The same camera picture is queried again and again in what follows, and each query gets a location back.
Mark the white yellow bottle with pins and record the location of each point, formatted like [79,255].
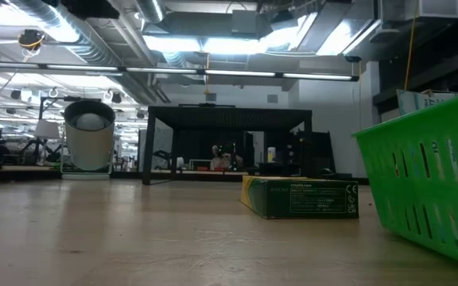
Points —
[271,155]

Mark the white lampshade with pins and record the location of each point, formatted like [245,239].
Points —
[47,130]

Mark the person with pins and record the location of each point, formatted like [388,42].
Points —
[223,159]

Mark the yellow green crayon box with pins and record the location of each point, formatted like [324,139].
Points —
[304,200]

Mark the long LED light bar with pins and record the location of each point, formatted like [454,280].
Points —
[237,73]

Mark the green plastic basket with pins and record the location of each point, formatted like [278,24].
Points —
[443,159]

